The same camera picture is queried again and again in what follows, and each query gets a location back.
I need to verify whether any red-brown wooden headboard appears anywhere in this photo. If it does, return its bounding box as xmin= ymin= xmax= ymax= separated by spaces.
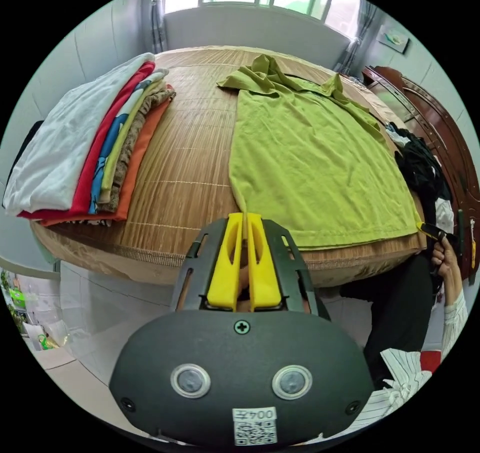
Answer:
xmin=361 ymin=65 xmax=480 ymax=286

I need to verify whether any heap of dark clothes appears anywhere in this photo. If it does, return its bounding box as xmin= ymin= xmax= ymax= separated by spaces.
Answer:
xmin=386 ymin=121 xmax=457 ymax=236

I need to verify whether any person's right forearm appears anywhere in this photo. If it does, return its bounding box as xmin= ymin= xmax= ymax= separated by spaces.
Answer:
xmin=441 ymin=291 xmax=470 ymax=353

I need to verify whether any grey curtain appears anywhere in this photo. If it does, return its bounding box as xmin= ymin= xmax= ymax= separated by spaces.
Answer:
xmin=336 ymin=0 xmax=380 ymax=80
xmin=149 ymin=0 xmax=168 ymax=55

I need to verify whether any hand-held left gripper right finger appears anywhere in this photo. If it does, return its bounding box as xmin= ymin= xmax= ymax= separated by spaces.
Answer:
xmin=246 ymin=214 xmax=283 ymax=313

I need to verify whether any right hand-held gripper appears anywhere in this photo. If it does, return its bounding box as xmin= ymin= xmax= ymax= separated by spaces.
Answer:
xmin=416 ymin=221 xmax=459 ymax=245

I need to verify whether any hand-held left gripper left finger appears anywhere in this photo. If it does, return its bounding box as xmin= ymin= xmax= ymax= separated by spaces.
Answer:
xmin=206 ymin=213 xmax=244 ymax=312

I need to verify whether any green t-shirt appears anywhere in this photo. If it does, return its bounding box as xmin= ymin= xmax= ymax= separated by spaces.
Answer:
xmin=216 ymin=53 xmax=423 ymax=252

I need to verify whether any framed wall picture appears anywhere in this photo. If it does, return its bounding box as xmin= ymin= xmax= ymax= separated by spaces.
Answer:
xmin=376 ymin=23 xmax=411 ymax=55

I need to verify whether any pile of clothes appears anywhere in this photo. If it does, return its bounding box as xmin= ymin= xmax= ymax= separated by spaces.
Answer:
xmin=1 ymin=52 xmax=177 ymax=227

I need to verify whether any bed with woven mat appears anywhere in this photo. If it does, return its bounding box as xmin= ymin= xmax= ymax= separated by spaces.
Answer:
xmin=29 ymin=46 xmax=429 ymax=290

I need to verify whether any person's body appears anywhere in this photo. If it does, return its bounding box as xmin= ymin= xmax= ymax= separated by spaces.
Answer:
xmin=337 ymin=253 xmax=444 ymax=436

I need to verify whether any person's right hand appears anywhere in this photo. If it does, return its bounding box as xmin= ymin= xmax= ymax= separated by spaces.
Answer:
xmin=431 ymin=239 xmax=464 ymax=305

